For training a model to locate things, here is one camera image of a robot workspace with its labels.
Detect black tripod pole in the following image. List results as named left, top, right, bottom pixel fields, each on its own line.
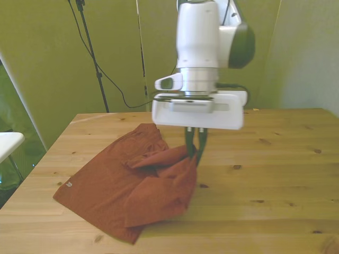
left=75, top=0, right=110, bottom=113

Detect white slanted frame bar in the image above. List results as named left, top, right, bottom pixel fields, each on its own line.
left=0, top=51, right=49, bottom=152

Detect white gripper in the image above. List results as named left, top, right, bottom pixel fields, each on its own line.
left=151, top=90, right=248, bottom=169

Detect white folding table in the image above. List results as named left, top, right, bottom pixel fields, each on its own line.
left=0, top=131, right=26, bottom=181

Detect black hanging stand cable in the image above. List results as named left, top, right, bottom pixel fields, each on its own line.
left=67, top=0, right=152, bottom=109

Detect rust orange shorts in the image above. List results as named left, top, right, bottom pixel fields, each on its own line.
left=52, top=123, right=200, bottom=246

